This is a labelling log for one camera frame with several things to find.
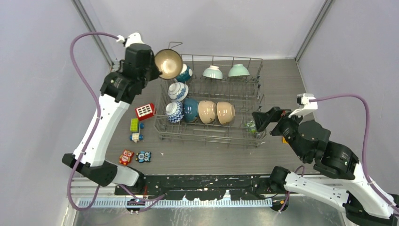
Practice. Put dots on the teal white bowl back left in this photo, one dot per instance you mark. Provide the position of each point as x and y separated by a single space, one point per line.
185 74

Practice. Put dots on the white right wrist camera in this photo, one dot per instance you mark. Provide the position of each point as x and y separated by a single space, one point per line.
306 105

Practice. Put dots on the dark teal glazed bowl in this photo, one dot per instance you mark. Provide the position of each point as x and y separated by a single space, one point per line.
190 110

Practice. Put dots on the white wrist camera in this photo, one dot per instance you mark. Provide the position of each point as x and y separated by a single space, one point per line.
306 105
133 38

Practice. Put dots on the red white toy window block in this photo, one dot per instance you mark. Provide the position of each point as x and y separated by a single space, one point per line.
145 112

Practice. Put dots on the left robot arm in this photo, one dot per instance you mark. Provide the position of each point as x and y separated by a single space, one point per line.
117 93

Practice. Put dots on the grey wire dish rack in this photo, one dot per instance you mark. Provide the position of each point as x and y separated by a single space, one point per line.
243 92

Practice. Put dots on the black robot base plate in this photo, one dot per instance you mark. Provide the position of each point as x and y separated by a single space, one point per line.
204 187

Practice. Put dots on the mint green bowl right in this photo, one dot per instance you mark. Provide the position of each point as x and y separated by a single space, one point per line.
238 70

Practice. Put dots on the brown patterned bowl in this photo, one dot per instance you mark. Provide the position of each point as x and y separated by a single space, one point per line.
169 63

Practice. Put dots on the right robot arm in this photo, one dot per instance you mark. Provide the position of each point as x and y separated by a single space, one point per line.
311 142

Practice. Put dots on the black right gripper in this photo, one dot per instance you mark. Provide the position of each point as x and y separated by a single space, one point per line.
274 114

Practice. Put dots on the white bowl blue floral pattern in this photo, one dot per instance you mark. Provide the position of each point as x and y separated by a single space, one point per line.
178 91

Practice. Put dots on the green owl toy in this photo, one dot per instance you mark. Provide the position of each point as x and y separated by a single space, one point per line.
251 127

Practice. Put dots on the green toy block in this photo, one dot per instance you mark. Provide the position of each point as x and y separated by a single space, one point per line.
134 125

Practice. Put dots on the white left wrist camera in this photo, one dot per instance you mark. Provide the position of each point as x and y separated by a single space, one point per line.
133 38

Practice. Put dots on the white bowl blue zigzag pattern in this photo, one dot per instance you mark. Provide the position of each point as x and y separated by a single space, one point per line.
174 112

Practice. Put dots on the pale green bowl middle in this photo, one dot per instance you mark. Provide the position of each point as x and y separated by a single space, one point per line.
213 72

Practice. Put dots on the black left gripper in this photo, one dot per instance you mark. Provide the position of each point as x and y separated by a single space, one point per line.
156 72

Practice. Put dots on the beige ceramic bowl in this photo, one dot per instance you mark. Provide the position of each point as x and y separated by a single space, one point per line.
225 112
207 111

